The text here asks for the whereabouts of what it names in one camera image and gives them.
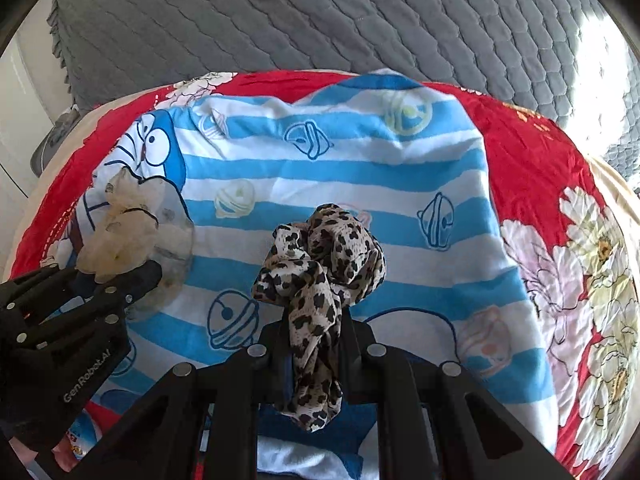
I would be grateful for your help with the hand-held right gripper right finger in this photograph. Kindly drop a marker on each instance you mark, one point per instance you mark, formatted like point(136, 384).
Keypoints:
point(357, 360)

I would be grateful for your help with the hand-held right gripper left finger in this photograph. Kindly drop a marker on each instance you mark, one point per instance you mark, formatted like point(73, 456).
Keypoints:
point(272, 360)

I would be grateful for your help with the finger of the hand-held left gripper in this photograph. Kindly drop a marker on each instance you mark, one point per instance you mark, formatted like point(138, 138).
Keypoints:
point(140, 280)
point(35, 290)

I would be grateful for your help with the beige mesh scrubber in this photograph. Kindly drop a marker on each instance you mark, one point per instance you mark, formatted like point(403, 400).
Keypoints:
point(115, 240)

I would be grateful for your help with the leopard print scrunchie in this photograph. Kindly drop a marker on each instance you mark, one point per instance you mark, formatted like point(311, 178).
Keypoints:
point(320, 260)

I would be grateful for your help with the red and white chocolate egg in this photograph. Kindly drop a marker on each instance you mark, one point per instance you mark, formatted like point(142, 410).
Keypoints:
point(87, 432)

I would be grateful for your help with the grey nightstand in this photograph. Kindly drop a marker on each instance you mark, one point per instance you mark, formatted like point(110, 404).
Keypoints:
point(57, 130)

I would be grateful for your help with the blue striped cartoon cloth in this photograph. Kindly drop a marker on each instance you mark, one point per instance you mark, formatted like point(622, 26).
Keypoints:
point(350, 170)

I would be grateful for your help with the red floral bedsheet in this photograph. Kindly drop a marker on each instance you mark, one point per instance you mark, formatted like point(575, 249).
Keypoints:
point(525, 160)

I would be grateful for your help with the grey quilted headboard cover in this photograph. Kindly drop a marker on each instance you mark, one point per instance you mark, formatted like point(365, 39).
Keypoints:
point(300, 20)

